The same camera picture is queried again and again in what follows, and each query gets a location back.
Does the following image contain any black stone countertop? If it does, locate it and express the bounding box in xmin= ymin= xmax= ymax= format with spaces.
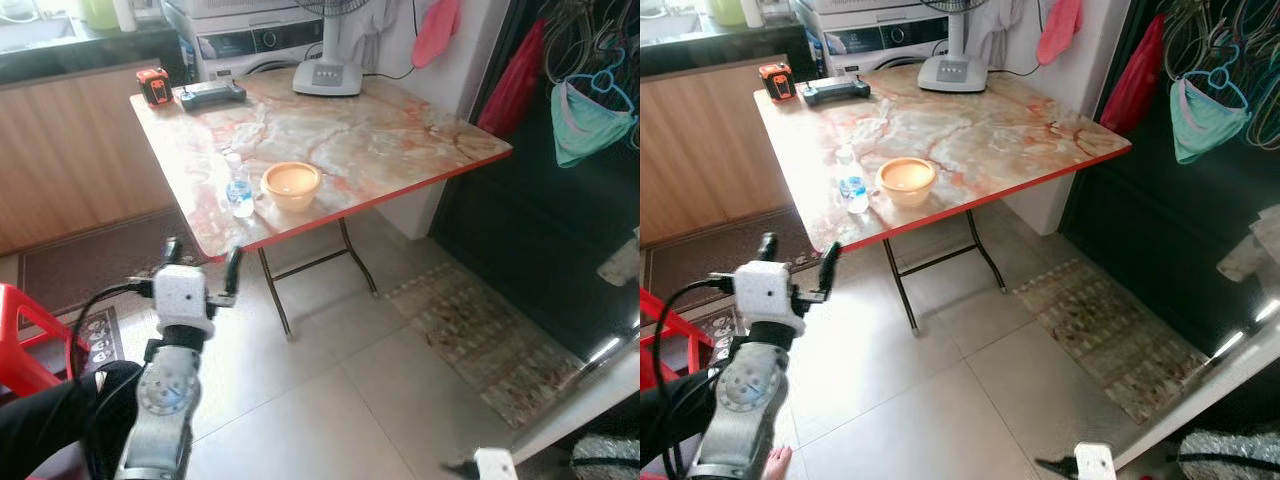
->
xmin=0 ymin=20 xmax=188 ymax=87
xmin=640 ymin=15 xmax=817 ymax=81

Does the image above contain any beige patterned floor rug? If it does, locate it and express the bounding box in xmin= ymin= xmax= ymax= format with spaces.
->
xmin=1011 ymin=259 xmax=1212 ymax=425
xmin=384 ymin=261 xmax=593 ymax=430

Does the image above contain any brown doormat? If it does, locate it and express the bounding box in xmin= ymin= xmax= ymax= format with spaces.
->
xmin=18 ymin=207 xmax=213 ymax=317
xmin=643 ymin=204 xmax=837 ymax=303

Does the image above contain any white pedestal fan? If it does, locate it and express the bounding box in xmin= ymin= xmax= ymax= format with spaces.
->
xmin=291 ymin=0 xmax=386 ymax=98
xmin=916 ymin=0 xmax=1011 ymax=95

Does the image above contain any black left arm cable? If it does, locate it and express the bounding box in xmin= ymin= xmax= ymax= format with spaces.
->
xmin=67 ymin=279 xmax=156 ymax=383
xmin=651 ymin=274 xmax=737 ymax=393

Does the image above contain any white washing machine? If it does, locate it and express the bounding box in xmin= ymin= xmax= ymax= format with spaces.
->
xmin=163 ymin=0 xmax=331 ymax=84
xmin=793 ymin=0 xmax=951 ymax=80

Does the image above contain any white lined fridge door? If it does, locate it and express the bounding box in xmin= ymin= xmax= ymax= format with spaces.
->
xmin=1113 ymin=296 xmax=1280 ymax=472
xmin=508 ymin=335 xmax=641 ymax=467

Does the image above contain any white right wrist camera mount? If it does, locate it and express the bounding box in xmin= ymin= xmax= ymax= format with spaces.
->
xmin=1073 ymin=442 xmax=1118 ymax=480
xmin=472 ymin=447 xmax=519 ymax=480

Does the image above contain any white plastic bag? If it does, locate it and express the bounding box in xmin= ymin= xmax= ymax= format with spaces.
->
xmin=596 ymin=238 xmax=641 ymax=288
xmin=1214 ymin=228 xmax=1280 ymax=284

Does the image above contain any teal hanging garment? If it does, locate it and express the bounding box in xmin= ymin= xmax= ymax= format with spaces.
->
xmin=549 ymin=79 xmax=639 ymax=169
xmin=1169 ymin=77 xmax=1252 ymax=167

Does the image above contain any clear plastic water bottle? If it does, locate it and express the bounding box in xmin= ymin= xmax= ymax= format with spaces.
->
xmin=225 ymin=152 xmax=256 ymax=219
xmin=838 ymin=148 xmax=872 ymax=215

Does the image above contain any marble top folding table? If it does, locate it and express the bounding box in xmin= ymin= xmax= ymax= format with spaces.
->
xmin=752 ymin=62 xmax=1134 ymax=336
xmin=129 ymin=68 xmax=514 ymax=341

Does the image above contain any small dark patterned mat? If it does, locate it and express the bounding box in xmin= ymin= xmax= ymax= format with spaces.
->
xmin=690 ymin=304 xmax=747 ymax=367
xmin=58 ymin=304 xmax=127 ymax=377

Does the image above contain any white hanging cloth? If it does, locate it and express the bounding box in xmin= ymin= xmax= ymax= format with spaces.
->
xmin=348 ymin=0 xmax=423 ymax=68
xmin=965 ymin=0 xmax=1043 ymax=66

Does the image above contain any blue clothes hanger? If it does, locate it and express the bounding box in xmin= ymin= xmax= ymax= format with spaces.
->
xmin=566 ymin=44 xmax=637 ymax=113
xmin=1180 ymin=44 xmax=1251 ymax=109

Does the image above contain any orange black handheld device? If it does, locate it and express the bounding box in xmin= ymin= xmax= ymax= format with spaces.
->
xmin=136 ymin=67 xmax=174 ymax=109
xmin=757 ymin=62 xmax=797 ymax=104

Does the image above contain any wooden kitchen cabinet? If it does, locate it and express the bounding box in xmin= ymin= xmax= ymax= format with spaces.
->
xmin=640 ymin=55 xmax=813 ymax=248
xmin=0 ymin=60 xmax=188 ymax=257

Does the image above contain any wire clothes hanger bundle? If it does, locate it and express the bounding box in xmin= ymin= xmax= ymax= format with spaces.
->
xmin=1160 ymin=0 xmax=1280 ymax=151
xmin=543 ymin=0 xmax=641 ymax=83

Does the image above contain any red hanging cloth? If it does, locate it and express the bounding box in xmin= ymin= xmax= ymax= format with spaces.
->
xmin=477 ymin=18 xmax=547 ymax=140
xmin=1099 ymin=13 xmax=1167 ymax=137

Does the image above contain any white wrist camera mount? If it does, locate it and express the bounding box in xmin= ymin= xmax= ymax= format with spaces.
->
xmin=472 ymin=447 xmax=519 ymax=480
xmin=732 ymin=259 xmax=807 ymax=337
xmin=151 ymin=264 xmax=217 ymax=337
xmin=1073 ymin=442 xmax=1118 ymax=480

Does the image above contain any pink hanging cloth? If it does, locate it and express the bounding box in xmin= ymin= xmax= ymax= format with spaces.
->
xmin=1035 ymin=0 xmax=1085 ymax=67
xmin=411 ymin=0 xmax=464 ymax=70

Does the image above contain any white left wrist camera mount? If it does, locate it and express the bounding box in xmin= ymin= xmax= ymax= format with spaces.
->
xmin=151 ymin=264 xmax=217 ymax=337
xmin=732 ymin=259 xmax=807 ymax=337

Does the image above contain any red plastic chair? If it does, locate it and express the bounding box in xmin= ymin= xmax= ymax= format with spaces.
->
xmin=640 ymin=287 xmax=717 ymax=393
xmin=0 ymin=282 xmax=92 ymax=401

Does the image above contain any steel kitchen sink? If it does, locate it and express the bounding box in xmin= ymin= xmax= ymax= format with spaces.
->
xmin=0 ymin=8 xmax=78 ymax=53
xmin=640 ymin=6 xmax=707 ymax=48

